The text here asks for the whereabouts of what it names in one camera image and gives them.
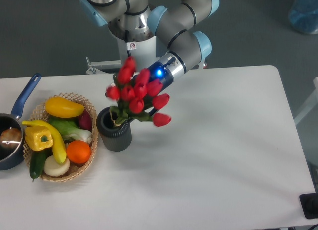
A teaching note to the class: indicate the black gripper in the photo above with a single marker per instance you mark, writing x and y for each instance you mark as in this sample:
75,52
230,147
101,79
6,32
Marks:
147,87

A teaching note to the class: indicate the black device at edge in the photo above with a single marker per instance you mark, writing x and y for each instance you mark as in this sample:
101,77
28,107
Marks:
309,203

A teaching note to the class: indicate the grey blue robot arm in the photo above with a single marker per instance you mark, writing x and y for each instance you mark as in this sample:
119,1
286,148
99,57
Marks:
119,15

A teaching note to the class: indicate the white frame at right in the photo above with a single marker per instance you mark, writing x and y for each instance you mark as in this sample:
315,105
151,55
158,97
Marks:
308,104

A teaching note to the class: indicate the red tulip bouquet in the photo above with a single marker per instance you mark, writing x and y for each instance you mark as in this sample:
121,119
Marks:
122,92

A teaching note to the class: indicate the green lettuce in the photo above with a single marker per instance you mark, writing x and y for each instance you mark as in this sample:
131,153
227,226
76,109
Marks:
70,131

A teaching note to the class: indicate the yellow squash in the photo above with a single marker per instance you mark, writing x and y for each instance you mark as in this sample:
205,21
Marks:
58,147

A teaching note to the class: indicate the blue saucepan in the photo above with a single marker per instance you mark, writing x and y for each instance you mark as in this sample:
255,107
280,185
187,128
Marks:
10,158

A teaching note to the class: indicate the dark grey ribbed vase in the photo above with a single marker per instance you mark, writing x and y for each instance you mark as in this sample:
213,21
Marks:
115,138

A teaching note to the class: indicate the orange fruit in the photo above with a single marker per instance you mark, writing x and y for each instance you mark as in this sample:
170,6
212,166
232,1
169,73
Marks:
78,152

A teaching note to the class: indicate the yellow mango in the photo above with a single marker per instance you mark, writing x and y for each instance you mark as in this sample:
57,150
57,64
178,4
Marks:
63,108

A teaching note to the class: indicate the white round onion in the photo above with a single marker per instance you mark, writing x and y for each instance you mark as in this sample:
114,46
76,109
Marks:
54,169

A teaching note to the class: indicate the green cucumber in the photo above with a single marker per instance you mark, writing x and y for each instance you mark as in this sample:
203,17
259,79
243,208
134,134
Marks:
37,162

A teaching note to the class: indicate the red onion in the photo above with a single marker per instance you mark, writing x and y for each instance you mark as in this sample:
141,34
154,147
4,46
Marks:
85,121

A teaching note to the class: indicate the blue transparent container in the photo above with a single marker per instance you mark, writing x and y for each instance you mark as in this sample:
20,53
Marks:
303,16

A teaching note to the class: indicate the brown food in pan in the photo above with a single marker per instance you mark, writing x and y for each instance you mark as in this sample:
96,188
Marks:
10,138

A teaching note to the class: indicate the yellow bell pepper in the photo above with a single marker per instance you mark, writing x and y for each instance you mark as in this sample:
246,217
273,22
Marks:
38,137

